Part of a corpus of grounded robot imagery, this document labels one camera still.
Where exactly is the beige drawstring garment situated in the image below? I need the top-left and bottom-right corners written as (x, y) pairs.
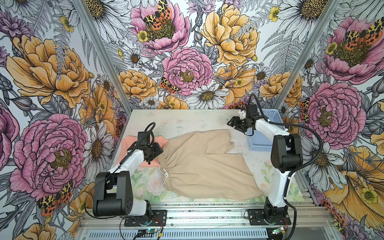
top-left (158, 130), bottom-right (263, 201)

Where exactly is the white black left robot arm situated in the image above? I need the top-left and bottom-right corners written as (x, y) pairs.
top-left (92, 122), bottom-right (163, 222)

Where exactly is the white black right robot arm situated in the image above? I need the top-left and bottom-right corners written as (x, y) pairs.
top-left (227, 104), bottom-right (303, 225)

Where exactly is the light blue plastic basket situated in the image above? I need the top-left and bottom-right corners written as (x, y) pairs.
top-left (246, 118), bottom-right (288, 152)

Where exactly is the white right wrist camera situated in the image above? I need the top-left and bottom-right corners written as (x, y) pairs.
top-left (239, 110), bottom-right (247, 120)

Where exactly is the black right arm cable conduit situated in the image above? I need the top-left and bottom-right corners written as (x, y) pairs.
top-left (247, 93), bottom-right (324, 240)

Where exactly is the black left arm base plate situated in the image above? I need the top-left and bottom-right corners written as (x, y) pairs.
top-left (124, 210), bottom-right (168, 228)

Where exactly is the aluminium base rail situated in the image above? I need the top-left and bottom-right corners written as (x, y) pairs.
top-left (75, 192), bottom-right (342, 240)

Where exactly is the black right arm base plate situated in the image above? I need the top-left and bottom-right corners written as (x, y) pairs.
top-left (246, 209), bottom-right (292, 226)

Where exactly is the left aluminium corner post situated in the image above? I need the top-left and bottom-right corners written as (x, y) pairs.
top-left (74, 1), bottom-right (133, 117)

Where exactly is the aluminium corner post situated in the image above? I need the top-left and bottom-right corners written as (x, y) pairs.
top-left (74, 1), bottom-right (133, 117)
top-left (273, 1), bottom-right (340, 109)

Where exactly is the right aluminium corner post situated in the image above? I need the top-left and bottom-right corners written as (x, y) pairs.
top-left (273, 1), bottom-right (340, 109)

